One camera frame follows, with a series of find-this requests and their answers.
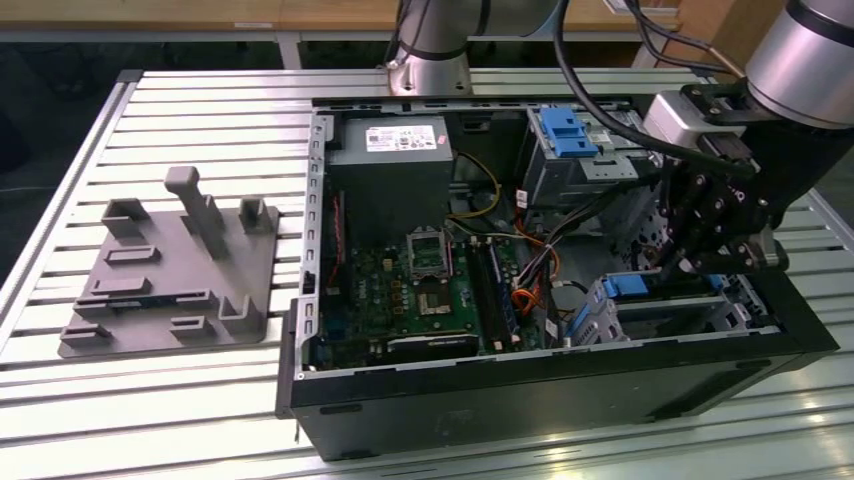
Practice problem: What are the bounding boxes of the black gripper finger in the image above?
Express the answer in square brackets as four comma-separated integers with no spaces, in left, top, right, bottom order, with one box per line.
[676,172,752,275]
[655,157,696,275]

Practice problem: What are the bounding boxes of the hard disk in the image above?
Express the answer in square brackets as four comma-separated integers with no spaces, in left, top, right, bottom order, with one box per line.
[599,273,728,301]

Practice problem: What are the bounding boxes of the silver metal disk bay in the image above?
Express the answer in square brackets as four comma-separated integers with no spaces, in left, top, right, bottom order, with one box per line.
[566,272,783,349]

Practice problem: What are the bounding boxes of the blue plastic disk carrier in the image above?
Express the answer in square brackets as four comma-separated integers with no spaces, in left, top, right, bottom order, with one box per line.
[566,294,626,346]

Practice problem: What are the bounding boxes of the black RAM slot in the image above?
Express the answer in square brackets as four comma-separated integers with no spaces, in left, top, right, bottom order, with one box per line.
[465,236,503,353]
[484,238,523,349]

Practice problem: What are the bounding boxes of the silver optical drive cage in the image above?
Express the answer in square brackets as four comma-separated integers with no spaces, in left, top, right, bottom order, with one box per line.
[522,106,668,215]

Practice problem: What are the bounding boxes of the blue plastic drive latch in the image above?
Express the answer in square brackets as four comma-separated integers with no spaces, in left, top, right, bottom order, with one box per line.
[540,108,600,159]

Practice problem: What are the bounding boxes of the wooden cabinet panel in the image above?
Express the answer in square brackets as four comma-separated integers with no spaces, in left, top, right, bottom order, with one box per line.
[639,0,788,76]

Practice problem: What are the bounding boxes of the CPU socket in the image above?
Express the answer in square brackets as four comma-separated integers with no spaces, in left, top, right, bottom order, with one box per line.
[404,227,456,282]

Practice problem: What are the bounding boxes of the grey power supply box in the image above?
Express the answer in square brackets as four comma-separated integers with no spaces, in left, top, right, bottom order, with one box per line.
[325,115,455,246]

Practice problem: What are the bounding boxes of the black open PC case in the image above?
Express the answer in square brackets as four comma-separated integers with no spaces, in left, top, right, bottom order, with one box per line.
[276,92,842,464]

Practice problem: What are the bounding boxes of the black graphics card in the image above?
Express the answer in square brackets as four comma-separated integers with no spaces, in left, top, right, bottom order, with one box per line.
[385,333,480,359]

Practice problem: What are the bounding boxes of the green motherboard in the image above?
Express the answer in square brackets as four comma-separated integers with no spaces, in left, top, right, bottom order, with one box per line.
[316,219,555,369]

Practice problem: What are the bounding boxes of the grey parts rack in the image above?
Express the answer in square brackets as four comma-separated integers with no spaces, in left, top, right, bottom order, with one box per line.
[57,165,283,360]

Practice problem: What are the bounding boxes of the green RAM stick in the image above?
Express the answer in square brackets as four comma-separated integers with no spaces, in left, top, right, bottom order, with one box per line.
[105,297,183,310]

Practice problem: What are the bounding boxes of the wooden desk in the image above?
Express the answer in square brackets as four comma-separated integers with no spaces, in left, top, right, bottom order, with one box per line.
[0,0,682,44]

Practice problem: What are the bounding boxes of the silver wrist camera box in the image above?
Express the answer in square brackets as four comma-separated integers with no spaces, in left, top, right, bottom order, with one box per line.
[640,89,748,147]

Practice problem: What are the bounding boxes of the yellow power supply wire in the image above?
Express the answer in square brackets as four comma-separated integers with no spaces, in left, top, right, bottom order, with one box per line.
[447,152,503,221]

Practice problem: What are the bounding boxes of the orange red yellow wire bundle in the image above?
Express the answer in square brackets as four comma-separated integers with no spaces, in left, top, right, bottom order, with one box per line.
[510,283,563,317]

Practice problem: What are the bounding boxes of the thin black robot cables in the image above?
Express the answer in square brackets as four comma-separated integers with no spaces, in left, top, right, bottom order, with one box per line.
[623,0,748,79]

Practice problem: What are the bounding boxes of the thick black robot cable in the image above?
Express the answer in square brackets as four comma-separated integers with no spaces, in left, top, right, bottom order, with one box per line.
[551,0,759,174]

